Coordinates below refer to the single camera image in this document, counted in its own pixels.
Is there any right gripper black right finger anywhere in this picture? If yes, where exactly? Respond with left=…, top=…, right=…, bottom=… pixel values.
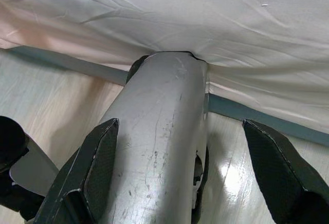
left=242, top=118, right=329, bottom=224

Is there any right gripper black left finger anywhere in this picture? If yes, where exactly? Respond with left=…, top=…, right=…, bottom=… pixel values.
left=34, top=117, right=120, bottom=224

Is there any white bed sheet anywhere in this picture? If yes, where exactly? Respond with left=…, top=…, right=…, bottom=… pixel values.
left=0, top=0, right=329, bottom=140

